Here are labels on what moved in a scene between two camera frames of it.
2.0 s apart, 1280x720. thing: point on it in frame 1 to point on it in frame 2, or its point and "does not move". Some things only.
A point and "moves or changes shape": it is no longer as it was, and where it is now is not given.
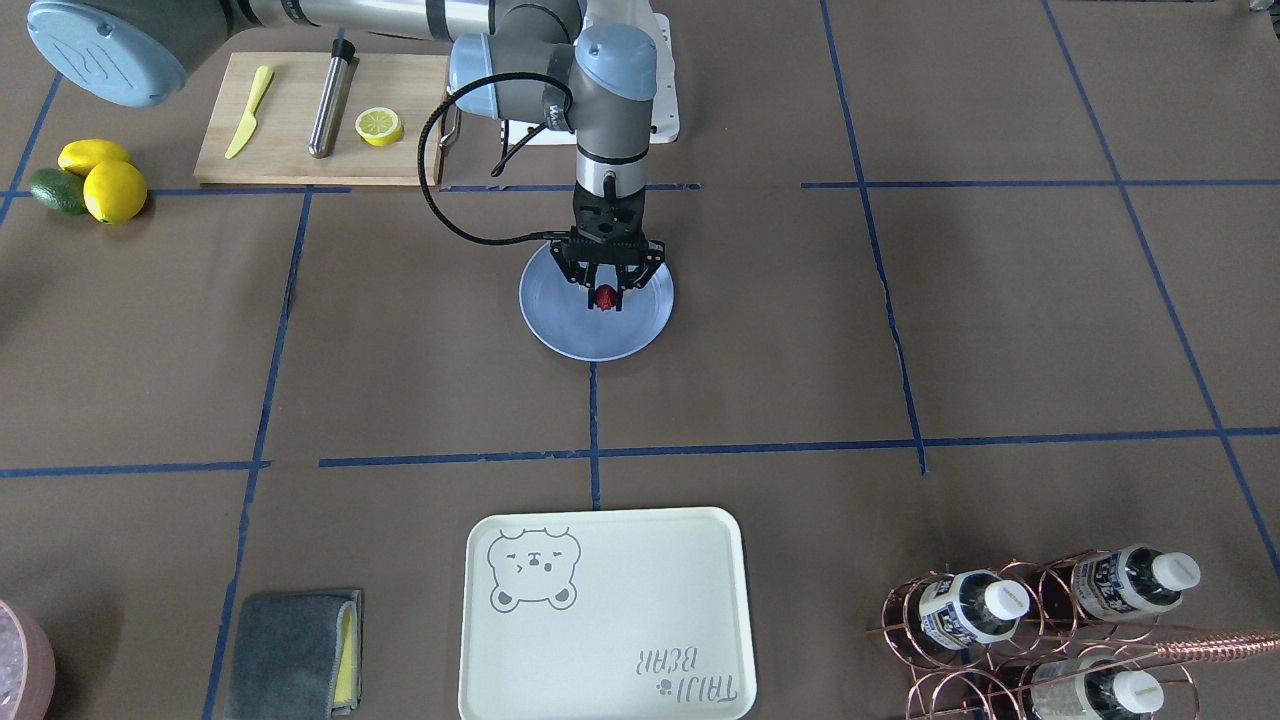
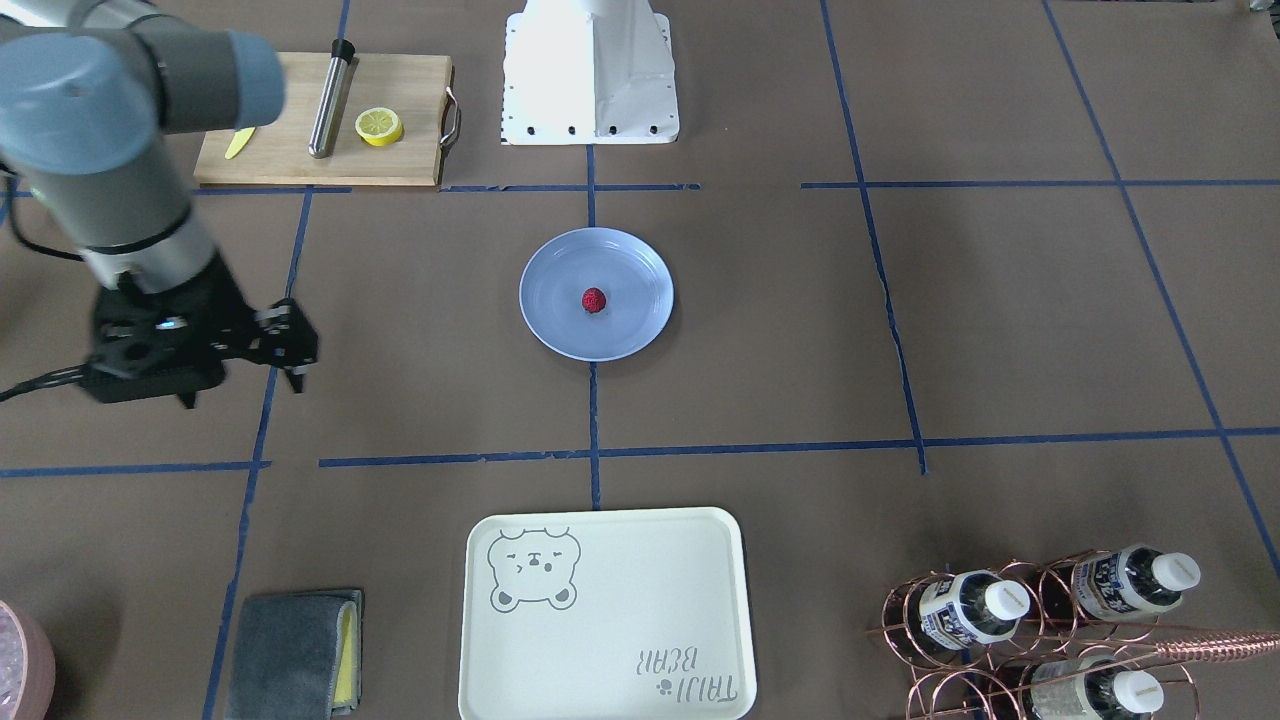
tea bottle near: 972,607 does not move
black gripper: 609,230 to 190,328
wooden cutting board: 277,150 does not move
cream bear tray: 606,614 does not move
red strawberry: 605,297 moves or changes shape
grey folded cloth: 296,656 does not move
